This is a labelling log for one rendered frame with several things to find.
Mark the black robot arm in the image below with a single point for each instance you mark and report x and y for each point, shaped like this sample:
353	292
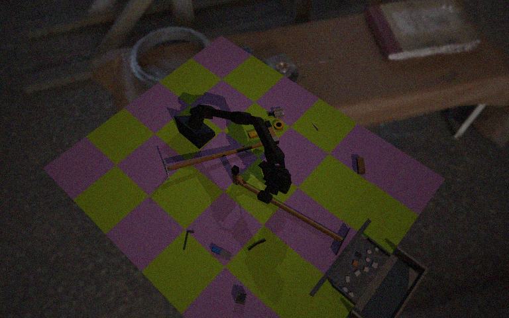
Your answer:
274	155

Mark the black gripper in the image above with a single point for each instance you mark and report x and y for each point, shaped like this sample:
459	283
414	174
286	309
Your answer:
266	194

